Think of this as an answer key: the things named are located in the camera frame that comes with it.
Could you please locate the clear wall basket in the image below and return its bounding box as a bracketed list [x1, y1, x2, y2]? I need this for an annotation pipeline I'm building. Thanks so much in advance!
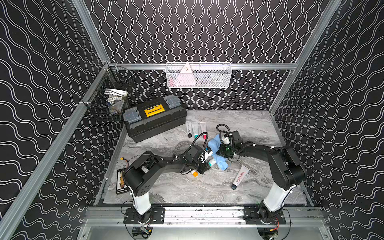
[165, 63, 233, 89]

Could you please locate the white tube teal cap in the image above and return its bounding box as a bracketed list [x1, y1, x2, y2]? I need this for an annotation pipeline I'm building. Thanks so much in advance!
[208, 158, 217, 167]

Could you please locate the black toolbox yellow latch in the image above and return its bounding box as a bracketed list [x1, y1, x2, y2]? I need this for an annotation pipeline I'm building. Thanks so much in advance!
[123, 95, 188, 143]

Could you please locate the pink triangle item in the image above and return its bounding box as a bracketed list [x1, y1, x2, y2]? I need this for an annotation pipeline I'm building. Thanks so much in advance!
[174, 63, 196, 87]

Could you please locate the white tube dark blue cap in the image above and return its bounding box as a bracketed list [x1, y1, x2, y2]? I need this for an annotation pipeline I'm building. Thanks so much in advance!
[231, 166, 249, 190]

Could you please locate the black battery pack card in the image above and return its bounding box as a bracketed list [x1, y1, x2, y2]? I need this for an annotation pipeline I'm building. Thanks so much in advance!
[116, 157, 129, 194]

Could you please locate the white tube pink cap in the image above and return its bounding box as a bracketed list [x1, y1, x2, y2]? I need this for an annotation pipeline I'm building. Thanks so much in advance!
[199, 122, 207, 140]

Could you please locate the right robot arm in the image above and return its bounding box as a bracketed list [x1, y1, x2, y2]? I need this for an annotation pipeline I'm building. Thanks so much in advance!
[209, 131, 307, 215]

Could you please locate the white tube black cap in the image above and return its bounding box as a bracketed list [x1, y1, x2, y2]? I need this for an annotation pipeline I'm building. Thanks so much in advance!
[186, 121, 193, 138]

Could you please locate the blue microfiber cloth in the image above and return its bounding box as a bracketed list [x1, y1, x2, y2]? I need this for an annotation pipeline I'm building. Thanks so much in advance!
[207, 134, 229, 171]

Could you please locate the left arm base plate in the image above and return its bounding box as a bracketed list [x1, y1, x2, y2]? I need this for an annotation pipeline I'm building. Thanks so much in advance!
[124, 207, 165, 225]

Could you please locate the white tube green cap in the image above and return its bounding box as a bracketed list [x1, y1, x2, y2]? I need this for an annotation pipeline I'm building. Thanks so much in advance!
[192, 122, 200, 138]

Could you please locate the white tube orange cap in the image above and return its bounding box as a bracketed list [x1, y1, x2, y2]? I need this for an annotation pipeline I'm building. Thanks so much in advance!
[192, 170, 199, 177]

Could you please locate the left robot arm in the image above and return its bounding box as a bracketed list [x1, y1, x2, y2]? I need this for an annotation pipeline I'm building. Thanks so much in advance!
[122, 145, 212, 216]

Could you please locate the black wire basket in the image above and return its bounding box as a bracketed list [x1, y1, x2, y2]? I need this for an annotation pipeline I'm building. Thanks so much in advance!
[86, 66, 139, 122]

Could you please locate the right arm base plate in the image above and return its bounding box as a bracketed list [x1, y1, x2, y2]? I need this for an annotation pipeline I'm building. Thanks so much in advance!
[243, 207, 287, 225]

